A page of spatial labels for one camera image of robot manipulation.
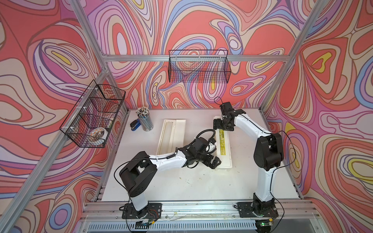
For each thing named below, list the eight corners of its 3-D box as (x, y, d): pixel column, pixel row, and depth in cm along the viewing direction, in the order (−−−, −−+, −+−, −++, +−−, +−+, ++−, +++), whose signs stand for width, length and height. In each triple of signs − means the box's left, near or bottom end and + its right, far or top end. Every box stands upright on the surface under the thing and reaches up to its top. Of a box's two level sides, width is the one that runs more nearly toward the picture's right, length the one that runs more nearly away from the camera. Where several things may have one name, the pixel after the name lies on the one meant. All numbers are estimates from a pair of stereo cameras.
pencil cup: (141, 131, 107) (134, 114, 94) (143, 123, 112) (137, 106, 98) (152, 131, 107) (147, 114, 94) (154, 123, 112) (149, 106, 98)
